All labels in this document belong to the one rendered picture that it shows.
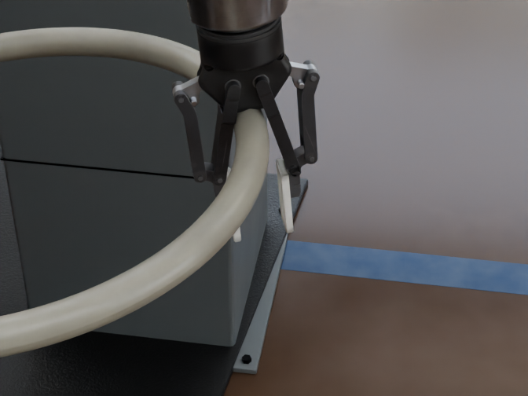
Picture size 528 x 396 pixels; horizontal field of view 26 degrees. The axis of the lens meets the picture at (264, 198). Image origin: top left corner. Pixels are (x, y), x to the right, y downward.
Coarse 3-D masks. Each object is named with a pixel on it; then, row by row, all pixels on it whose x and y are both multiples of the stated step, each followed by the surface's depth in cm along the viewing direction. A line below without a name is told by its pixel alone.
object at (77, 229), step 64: (0, 0) 177; (64, 0) 175; (128, 0) 173; (0, 64) 184; (64, 64) 182; (128, 64) 180; (0, 128) 192; (64, 128) 190; (128, 128) 188; (64, 192) 198; (128, 192) 196; (192, 192) 193; (64, 256) 207; (128, 256) 204; (256, 256) 233; (128, 320) 214; (192, 320) 211; (256, 320) 220
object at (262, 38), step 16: (208, 32) 98; (256, 32) 97; (272, 32) 98; (208, 48) 98; (224, 48) 97; (240, 48) 97; (256, 48) 98; (272, 48) 99; (208, 64) 100; (224, 64) 98; (240, 64) 98; (256, 64) 98; (272, 64) 102; (288, 64) 102; (208, 80) 101; (224, 80) 102; (240, 80) 102; (272, 80) 102; (224, 96) 103; (240, 96) 103; (256, 96) 103
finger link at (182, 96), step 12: (180, 84) 103; (180, 96) 102; (180, 108) 102; (192, 108) 103; (192, 120) 103; (192, 132) 104; (192, 144) 105; (192, 156) 106; (192, 168) 106; (204, 168) 106; (204, 180) 107
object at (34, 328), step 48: (0, 48) 120; (48, 48) 120; (96, 48) 119; (144, 48) 116; (240, 144) 100; (240, 192) 94; (192, 240) 89; (96, 288) 86; (144, 288) 86; (0, 336) 83; (48, 336) 84
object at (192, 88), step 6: (198, 78) 102; (186, 84) 103; (192, 84) 102; (198, 84) 102; (174, 90) 102; (186, 90) 102; (192, 90) 102; (198, 90) 103; (192, 96) 103; (198, 96) 103; (192, 102) 102; (198, 102) 103
